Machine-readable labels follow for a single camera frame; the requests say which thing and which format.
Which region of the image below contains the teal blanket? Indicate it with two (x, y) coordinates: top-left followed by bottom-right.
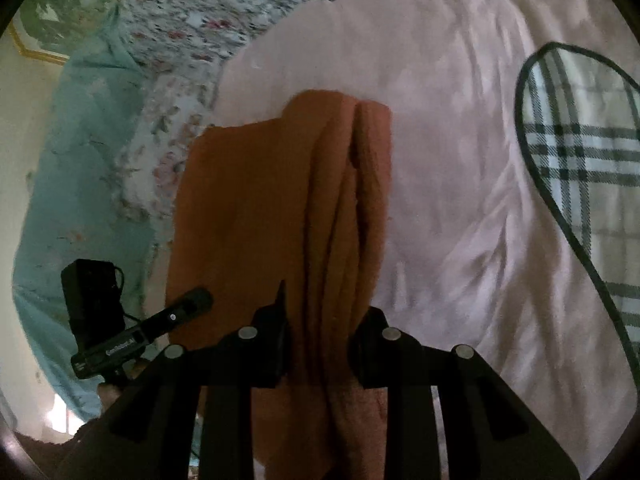
(12, 10), (173, 418)

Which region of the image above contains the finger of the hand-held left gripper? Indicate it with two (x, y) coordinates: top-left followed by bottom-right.
(142, 287), (213, 342)

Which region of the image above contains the framed wall picture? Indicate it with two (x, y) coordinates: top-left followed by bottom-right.
(7, 0), (126, 66)

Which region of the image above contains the person's left hand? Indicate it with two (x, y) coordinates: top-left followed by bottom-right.
(97, 361), (149, 414)

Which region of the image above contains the orange knit sweater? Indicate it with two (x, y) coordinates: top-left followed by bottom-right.
(165, 89), (393, 480)

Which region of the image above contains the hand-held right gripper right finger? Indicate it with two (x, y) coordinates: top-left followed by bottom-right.
(347, 305), (581, 480)

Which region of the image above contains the pink printed bedsheet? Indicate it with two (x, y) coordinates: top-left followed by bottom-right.
(145, 0), (640, 480)

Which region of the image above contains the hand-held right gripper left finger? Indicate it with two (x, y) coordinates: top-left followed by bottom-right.
(55, 280), (292, 480)

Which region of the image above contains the floral quilt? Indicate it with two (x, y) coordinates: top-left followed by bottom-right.
(112, 0), (386, 223)

